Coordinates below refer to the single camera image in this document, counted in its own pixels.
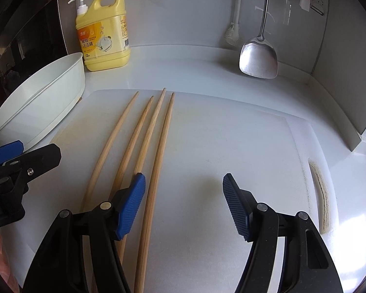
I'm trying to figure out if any white wall hook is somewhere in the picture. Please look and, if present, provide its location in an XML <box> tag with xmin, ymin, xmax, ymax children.
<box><xmin>310</xmin><ymin>0</ymin><xmax>325</xmax><ymax>17</ymax></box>

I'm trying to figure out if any white round basin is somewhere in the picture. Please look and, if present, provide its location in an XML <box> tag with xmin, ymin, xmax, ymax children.
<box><xmin>0</xmin><ymin>52</ymin><xmax>85</xmax><ymax>151</ymax></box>

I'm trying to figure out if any wooden chopstick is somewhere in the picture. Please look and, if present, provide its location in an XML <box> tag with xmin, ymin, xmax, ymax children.
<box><xmin>80</xmin><ymin>91</ymin><xmax>139</xmax><ymax>212</ymax></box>
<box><xmin>91</xmin><ymin>87</ymin><xmax>167</xmax><ymax>293</ymax></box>
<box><xmin>133</xmin><ymin>93</ymin><xmax>175</xmax><ymax>293</ymax></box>
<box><xmin>108</xmin><ymin>96</ymin><xmax>154</xmax><ymax>200</ymax></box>

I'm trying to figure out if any white plastic cutting board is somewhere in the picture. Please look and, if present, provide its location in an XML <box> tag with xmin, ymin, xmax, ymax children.
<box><xmin>43</xmin><ymin>90</ymin><xmax>338</xmax><ymax>292</ymax></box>

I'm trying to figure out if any person's left hand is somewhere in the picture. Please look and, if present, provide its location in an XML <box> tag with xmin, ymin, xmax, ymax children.
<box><xmin>0</xmin><ymin>234</ymin><xmax>20</xmax><ymax>293</ymax></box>

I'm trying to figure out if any yellow dish detergent bottle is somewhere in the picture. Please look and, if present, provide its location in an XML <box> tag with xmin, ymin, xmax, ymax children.
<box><xmin>68</xmin><ymin>0</ymin><xmax>131</xmax><ymax>72</ymax></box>

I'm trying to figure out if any white dish brush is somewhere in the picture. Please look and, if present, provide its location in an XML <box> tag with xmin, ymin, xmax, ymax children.
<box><xmin>224</xmin><ymin>0</ymin><xmax>241</xmax><ymax>46</ymax></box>

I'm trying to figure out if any steel spatula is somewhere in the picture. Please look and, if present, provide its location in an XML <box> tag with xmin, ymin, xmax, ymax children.
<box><xmin>239</xmin><ymin>0</ymin><xmax>278</xmax><ymax>79</ymax></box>

